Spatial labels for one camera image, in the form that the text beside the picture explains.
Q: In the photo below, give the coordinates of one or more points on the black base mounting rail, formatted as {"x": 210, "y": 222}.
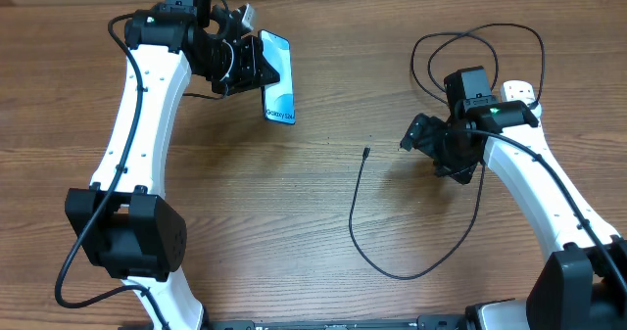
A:
{"x": 423, "y": 322}

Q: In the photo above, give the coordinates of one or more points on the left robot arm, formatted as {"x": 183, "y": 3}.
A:
{"x": 122, "y": 220}

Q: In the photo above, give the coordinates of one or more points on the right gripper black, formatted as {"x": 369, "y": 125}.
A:
{"x": 421, "y": 137}

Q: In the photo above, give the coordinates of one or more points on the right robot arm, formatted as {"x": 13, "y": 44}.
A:
{"x": 583, "y": 282}

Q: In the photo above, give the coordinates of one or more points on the Samsung Galaxy smartphone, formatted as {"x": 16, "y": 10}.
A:
{"x": 278, "y": 96}

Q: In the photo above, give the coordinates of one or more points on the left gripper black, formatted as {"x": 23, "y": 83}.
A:
{"x": 255, "y": 70}

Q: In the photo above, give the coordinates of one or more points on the white power strip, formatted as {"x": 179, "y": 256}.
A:
{"x": 513, "y": 90}

